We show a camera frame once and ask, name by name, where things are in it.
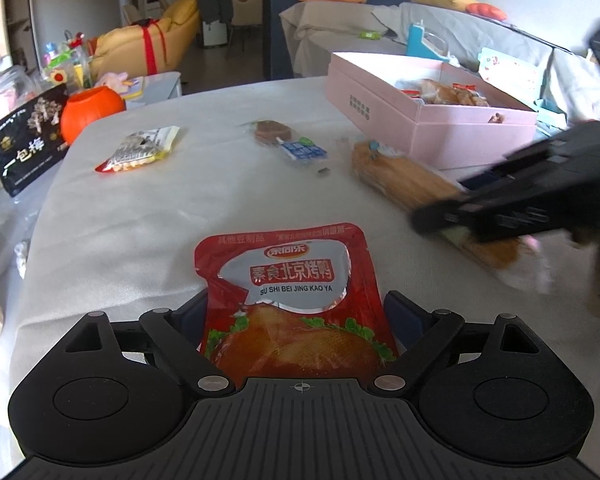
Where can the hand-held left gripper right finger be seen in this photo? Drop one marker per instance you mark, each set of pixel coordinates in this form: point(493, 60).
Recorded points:
point(402, 320)

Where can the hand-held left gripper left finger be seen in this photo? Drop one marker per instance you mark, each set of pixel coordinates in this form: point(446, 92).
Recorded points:
point(190, 317)

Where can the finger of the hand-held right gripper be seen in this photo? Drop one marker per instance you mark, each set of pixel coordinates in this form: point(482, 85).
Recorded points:
point(500, 215)
point(540, 157)

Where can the long bread packet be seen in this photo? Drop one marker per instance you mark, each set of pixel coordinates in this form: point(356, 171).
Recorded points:
point(405, 180)

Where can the pink cardboard box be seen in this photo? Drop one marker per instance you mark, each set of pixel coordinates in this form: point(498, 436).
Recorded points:
point(380, 105)

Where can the light blue booklet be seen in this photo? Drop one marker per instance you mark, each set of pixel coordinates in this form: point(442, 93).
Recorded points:
point(552, 112)

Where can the white card red print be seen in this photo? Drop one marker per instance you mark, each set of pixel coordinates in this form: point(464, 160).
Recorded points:
point(510, 70)

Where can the assorted small snack packets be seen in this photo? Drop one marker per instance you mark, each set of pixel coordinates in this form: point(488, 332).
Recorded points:
point(445, 92)

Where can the orange red cushion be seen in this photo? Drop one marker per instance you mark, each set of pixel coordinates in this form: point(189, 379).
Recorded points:
point(487, 11)

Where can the blue plastic container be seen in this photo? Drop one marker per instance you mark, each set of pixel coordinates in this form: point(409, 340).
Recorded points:
point(422, 45)

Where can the small grey wrapper scrap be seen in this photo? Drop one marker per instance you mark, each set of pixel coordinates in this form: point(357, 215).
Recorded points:
point(323, 171)

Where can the yellow red snack packet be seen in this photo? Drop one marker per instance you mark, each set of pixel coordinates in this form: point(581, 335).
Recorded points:
point(135, 152)

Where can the crumpled clear plastic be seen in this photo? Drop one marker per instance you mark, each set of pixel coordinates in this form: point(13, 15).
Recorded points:
point(22, 257)

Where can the small blue white packet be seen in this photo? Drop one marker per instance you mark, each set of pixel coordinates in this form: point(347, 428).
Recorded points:
point(302, 151)

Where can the brown snack packet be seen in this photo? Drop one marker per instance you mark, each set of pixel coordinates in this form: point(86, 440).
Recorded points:
point(272, 132)

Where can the small green item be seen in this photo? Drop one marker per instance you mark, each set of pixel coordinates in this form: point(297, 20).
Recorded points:
point(371, 35)

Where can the orange pumpkin bucket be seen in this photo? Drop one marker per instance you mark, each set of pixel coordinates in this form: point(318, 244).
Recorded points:
point(92, 115)

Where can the white low table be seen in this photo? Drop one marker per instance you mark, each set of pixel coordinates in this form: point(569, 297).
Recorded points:
point(160, 87)

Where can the black printed snack bag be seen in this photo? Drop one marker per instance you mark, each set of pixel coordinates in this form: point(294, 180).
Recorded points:
point(25, 150)

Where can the grey covered sofa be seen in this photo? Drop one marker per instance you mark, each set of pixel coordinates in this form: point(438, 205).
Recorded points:
point(330, 25)

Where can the pink soft toy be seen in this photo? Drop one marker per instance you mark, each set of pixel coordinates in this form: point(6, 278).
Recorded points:
point(112, 81)

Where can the yellow sofa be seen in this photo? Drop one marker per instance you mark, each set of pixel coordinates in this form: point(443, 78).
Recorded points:
point(125, 55)

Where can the red ribbon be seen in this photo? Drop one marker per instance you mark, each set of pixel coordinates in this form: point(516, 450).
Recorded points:
point(152, 45)

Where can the white air purifier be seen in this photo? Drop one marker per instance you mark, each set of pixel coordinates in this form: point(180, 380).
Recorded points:
point(215, 35)

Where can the colourful toy clutter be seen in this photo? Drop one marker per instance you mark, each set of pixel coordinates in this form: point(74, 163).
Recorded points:
point(67, 60)

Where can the yellow chair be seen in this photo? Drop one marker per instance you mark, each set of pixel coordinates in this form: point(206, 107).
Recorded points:
point(245, 2)

